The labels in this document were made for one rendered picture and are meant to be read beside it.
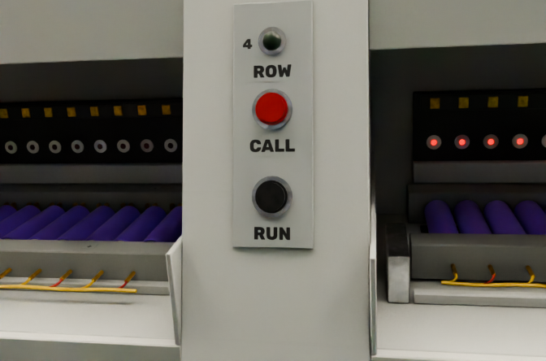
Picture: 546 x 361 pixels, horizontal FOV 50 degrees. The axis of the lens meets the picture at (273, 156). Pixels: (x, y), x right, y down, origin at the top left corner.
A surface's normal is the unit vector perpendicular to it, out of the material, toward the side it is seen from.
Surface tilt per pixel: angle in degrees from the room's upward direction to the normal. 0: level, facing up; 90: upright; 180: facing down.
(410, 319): 18
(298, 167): 90
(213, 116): 90
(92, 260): 108
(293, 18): 90
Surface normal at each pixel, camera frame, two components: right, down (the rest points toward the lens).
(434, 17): -0.16, 0.26
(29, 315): -0.05, -0.97
